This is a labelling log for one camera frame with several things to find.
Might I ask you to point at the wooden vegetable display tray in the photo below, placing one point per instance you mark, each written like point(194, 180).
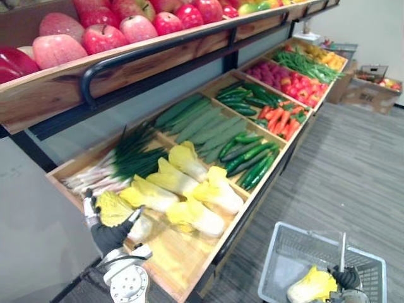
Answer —
point(186, 252)

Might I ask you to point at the white stand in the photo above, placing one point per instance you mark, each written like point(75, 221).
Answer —
point(305, 33)

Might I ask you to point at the pink red apple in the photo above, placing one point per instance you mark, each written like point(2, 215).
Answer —
point(138, 30)

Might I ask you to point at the pale pink apple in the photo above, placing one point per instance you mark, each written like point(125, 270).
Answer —
point(61, 26)
point(58, 52)

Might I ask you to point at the black metal rack frame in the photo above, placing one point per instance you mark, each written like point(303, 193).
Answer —
point(233, 60)

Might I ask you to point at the yellow bell pepper pile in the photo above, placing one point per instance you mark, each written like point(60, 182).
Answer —
point(328, 58)

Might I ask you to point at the wooden fruit shelf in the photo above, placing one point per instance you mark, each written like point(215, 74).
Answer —
point(63, 85)

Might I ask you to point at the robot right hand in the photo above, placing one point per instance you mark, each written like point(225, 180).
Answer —
point(346, 277)

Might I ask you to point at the pink dragon fruit pile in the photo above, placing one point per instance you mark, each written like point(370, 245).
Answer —
point(268, 74)

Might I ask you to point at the grey plastic shopping basket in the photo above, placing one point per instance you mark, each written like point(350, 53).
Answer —
point(293, 249)

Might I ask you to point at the black metal shelf rail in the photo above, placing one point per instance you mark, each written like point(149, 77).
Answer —
point(158, 47)

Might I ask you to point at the green onion bunch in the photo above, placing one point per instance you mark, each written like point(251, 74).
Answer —
point(132, 158)

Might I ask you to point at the apples in cardboard box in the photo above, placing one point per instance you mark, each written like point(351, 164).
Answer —
point(389, 83)

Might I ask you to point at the pale green long gourd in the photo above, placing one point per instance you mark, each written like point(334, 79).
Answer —
point(217, 153)
point(205, 127)
point(189, 113)
point(221, 129)
point(176, 111)
point(227, 137)
point(199, 120)

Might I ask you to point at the large cardboard box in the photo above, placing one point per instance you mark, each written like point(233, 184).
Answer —
point(370, 96)

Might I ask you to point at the red bell pepper pile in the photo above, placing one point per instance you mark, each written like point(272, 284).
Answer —
point(304, 88)

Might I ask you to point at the small red apple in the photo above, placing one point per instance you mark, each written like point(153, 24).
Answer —
point(230, 11)

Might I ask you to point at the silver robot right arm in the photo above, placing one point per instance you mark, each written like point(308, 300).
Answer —
point(352, 296)

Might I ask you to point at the dark green cucumber pile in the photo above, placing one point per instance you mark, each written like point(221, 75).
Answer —
point(246, 98)

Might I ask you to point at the red green apple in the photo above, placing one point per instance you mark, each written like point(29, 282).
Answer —
point(134, 9)

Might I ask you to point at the green bean pile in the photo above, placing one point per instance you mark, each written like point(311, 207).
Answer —
point(304, 64)

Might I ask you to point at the yellow green mango pile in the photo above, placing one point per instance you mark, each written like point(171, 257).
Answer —
point(255, 7)

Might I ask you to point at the orange carrot pile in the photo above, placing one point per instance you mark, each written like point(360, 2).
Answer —
point(279, 120)

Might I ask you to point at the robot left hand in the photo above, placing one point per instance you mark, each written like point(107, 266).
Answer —
point(107, 235)

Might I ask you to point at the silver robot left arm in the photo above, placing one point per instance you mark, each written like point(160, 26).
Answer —
point(126, 281)

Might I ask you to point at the yellow napa cabbage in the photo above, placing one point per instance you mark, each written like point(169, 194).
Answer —
point(221, 192)
point(176, 181)
point(186, 159)
point(311, 287)
point(112, 210)
point(148, 195)
point(195, 217)

